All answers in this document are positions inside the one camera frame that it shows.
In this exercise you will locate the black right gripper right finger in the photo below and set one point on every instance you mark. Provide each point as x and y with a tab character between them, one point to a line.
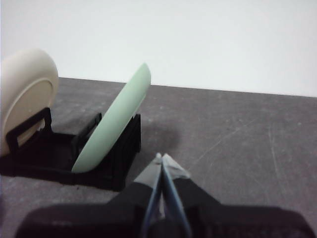
223	220

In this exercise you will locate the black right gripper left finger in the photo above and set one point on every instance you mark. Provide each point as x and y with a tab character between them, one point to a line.
111	218

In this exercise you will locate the black plate rack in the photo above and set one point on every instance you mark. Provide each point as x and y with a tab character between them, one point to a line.
49	153

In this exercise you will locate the white plate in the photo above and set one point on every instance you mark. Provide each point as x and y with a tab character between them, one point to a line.
27	86

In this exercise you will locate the green plate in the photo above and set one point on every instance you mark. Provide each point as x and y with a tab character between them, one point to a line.
114	124

